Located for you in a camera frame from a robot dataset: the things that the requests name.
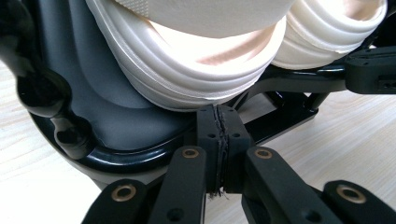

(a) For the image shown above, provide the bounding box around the red and black tiered rack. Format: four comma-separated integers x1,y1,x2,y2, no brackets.
0,0,396,191

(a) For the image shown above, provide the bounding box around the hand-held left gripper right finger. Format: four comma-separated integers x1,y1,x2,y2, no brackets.
219,105,254,194

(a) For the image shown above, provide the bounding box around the white clog shoe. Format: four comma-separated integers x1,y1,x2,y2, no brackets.
84,0,288,113
270,0,389,71

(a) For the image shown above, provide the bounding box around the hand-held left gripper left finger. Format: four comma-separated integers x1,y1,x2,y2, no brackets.
195,104,226,198

